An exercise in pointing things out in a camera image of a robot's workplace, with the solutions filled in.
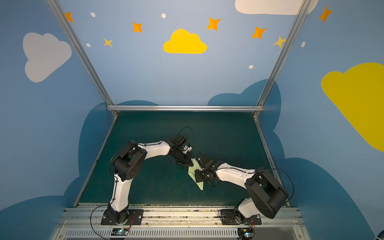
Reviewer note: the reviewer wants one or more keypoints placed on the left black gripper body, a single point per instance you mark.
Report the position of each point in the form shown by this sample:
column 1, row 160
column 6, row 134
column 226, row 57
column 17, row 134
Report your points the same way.
column 182, row 156

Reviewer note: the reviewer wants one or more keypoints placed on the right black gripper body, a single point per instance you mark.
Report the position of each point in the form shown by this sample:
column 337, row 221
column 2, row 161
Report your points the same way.
column 202, row 173

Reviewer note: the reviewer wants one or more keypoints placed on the light green paper sheet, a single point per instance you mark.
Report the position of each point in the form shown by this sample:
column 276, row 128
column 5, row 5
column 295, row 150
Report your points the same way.
column 192, row 174

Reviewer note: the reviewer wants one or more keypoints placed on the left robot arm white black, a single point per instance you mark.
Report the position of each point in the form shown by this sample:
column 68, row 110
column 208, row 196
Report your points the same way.
column 126, row 165

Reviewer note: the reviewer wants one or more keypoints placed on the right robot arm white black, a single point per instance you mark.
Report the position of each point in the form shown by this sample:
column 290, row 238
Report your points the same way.
column 266, row 193

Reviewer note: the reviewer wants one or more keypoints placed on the dark green table mat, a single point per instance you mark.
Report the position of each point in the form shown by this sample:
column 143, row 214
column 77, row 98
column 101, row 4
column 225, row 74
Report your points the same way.
column 232, row 138

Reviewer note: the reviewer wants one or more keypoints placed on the back horizontal aluminium bar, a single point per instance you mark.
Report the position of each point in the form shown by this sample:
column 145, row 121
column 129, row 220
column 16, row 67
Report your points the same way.
column 127, row 108

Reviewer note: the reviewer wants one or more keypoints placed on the right green controller board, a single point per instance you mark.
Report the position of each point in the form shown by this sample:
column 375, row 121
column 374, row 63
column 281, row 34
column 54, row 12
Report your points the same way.
column 245, row 233

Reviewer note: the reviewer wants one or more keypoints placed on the green controller board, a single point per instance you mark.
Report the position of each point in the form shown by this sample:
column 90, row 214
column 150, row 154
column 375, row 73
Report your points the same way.
column 120, row 232
column 245, row 233

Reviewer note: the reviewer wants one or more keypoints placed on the left green controller board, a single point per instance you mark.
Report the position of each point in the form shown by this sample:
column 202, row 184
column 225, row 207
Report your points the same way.
column 120, row 232

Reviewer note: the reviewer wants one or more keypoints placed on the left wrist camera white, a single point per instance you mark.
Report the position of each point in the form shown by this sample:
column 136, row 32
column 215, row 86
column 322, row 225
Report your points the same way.
column 187, row 148

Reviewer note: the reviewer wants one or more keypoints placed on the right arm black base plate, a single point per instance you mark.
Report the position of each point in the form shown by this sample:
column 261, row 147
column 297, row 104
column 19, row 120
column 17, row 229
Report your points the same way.
column 232, row 217

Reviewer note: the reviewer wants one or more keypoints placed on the aluminium front rail bed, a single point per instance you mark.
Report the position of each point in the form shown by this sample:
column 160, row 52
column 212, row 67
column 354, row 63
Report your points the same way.
column 161, row 222

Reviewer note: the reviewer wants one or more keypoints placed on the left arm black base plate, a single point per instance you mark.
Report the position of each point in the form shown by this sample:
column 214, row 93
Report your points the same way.
column 130, row 217

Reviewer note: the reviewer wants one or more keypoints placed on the left aluminium frame post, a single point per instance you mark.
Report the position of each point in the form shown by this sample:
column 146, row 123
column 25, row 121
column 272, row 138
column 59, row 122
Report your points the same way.
column 59, row 13

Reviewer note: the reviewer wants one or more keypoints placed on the aluminium frame post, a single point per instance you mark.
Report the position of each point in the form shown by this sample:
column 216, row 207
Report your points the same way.
column 292, row 34
column 59, row 13

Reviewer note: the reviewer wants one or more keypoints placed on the right aluminium frame post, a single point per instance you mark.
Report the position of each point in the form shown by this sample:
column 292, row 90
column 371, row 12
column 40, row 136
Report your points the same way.
column 292, row 34

